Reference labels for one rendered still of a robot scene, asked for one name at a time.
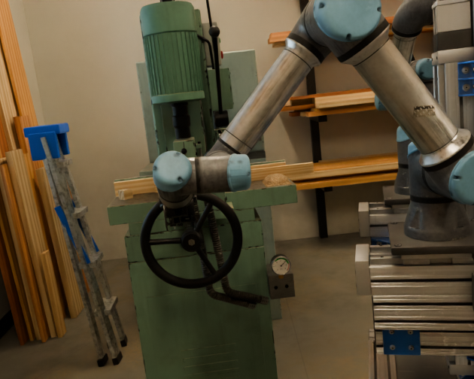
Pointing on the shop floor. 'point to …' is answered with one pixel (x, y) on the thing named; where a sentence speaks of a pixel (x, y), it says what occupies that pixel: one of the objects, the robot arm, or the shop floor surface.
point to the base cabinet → (204, 321)
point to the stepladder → (37, 148)
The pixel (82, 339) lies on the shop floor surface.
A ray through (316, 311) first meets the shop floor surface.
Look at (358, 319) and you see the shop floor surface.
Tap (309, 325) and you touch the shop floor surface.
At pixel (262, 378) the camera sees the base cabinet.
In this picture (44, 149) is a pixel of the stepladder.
